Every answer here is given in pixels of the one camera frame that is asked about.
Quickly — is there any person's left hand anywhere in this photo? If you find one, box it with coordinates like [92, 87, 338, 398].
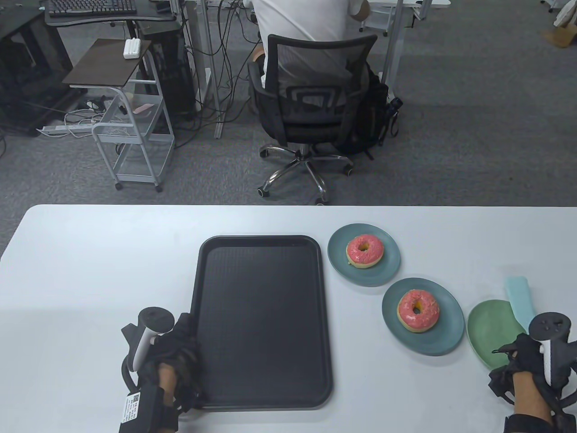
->
[140, 313, 202, 413]

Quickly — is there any person's right hand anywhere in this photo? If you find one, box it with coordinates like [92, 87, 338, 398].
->
[488, 333, 548, 403]

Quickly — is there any light blue dessert shovel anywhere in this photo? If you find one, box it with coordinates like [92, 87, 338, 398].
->
[504, 276, 538, 334]

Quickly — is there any black baking tray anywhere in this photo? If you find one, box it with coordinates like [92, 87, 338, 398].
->
[188, 235, 334, 411]

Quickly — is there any teal round plate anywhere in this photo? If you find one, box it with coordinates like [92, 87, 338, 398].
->
[328, 223, 401, 287]
[382, 277, 465, 357]

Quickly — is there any pink frosted mini donut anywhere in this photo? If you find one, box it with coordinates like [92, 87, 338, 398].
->
[346, 235, 385, 269]
[397, 289, 440, 333]

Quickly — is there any person's right forearm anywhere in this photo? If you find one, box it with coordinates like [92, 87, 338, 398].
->
[509, 372, 555, 420]

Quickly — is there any person's left forearm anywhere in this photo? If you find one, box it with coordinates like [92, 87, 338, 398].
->
[157, 363, 176, 406]

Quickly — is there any black and white controller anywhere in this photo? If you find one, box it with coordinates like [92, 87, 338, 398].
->
[528, 311, 577, 406]
[121, 307, 175, 393]

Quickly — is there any green round plate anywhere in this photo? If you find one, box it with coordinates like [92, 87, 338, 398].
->
[467, 299, 529, 373]

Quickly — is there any black wrist box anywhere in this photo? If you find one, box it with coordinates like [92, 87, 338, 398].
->
[554, 408, 577, 433]

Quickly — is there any black box with white label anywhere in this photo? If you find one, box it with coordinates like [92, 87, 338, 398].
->
[119, 388, 181, 433]

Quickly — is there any white rolling cart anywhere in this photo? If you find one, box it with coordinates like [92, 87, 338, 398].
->
[92, 47, 175, 193]

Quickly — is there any black mesh office chair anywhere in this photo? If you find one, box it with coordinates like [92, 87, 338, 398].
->
[247, 34, 388, 206]

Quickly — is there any white power strip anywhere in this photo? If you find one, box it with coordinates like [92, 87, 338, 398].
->
[37, 124, 97, 135]

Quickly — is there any black computer tower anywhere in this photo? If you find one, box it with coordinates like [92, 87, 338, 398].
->
[153, 32, 197, 120]

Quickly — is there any black backpack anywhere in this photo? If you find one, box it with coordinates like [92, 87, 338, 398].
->
[347, 63, 402, 161]

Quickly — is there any brown side table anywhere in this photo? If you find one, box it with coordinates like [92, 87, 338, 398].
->
[62, 38, 153, 87]

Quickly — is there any cardboard box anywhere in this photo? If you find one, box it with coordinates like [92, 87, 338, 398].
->
[543, 23, 577, 49]

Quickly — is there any black desk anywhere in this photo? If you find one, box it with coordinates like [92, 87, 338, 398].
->
[43, 0, 181, 41]

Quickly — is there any white bag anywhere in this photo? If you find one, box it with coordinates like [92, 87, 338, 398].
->
[552, 0, 577, 28]

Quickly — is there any black keyboard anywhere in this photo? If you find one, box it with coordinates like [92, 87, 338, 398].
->
[48, 0, 137, 18]

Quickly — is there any small white cart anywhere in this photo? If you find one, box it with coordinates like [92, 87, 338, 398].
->
[361, 0, 389, 37]

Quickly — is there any black wrist strap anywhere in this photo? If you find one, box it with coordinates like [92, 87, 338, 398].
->
[504, 413, 556, 433]

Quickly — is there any black cable bundle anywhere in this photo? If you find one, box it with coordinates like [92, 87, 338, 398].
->
[174, 0, 280, 149]

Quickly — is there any white cable tangle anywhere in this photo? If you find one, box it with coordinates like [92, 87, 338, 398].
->
[63, 97, 119, 137]

